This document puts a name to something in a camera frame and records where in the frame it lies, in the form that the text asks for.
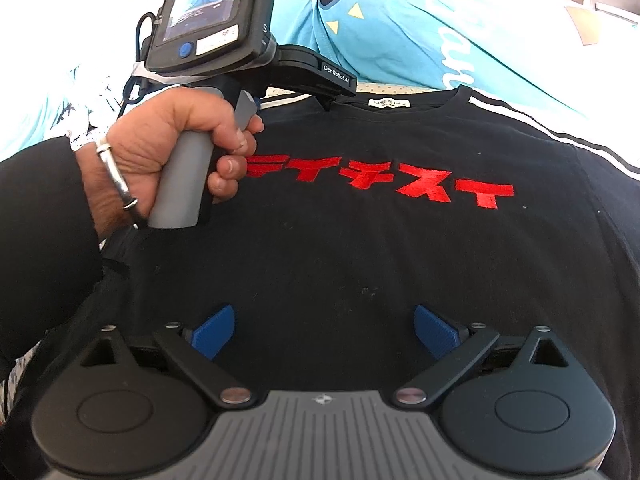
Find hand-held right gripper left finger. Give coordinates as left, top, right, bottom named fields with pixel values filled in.
left=80, top=304, right=253, bottom=407

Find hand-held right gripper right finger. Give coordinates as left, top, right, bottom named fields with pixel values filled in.
left=394, top=304, right=574, bottom=406

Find black t-shirt with red print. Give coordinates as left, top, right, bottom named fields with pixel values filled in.
left=75, top=85, right=640, bottom=480

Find person's left forearm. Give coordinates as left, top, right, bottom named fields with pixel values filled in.
left=0, top=134, right=136, bottom=356

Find person's left hand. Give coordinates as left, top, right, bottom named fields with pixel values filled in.
left=106, top=87, right=266, bottom=222

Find blue printed sofa cover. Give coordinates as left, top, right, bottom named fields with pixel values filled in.
left=0, top=0, right=640, bottom=163

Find black cable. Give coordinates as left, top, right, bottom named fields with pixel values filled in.
left=120, top=11, right=157, bottom=107

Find silver bracelet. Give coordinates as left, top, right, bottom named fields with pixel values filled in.
left=95, top=141, right=149, bottom=231

